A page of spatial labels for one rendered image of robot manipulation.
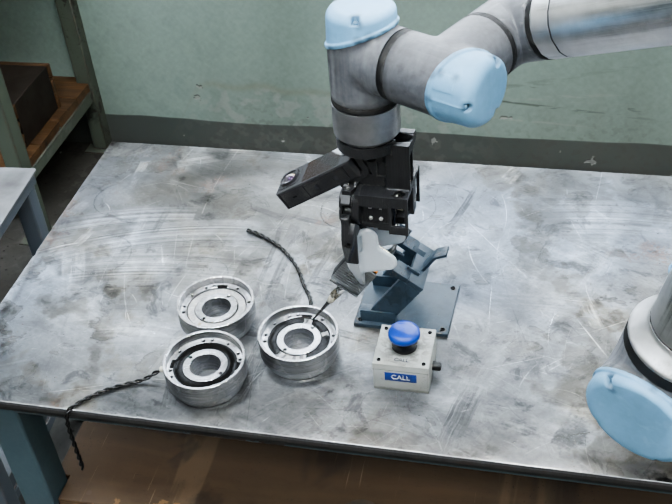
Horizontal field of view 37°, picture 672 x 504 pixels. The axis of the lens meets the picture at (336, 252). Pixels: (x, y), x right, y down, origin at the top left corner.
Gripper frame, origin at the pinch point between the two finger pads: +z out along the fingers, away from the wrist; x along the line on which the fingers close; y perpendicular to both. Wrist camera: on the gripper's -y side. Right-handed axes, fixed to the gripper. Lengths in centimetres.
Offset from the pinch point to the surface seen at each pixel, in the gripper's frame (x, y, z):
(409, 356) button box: -5.7, 7.3, 8.6
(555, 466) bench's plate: -15.5, 26.2, 13.2
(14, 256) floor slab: 93, -128, 93
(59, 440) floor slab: 34, -84, 93
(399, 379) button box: -7.6, 6.4, 11.0
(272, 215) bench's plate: 24.5, -20.7, 13.0
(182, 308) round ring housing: -1.1, -25.1, 10.1
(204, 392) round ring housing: -15.5, -16.4, 9.6
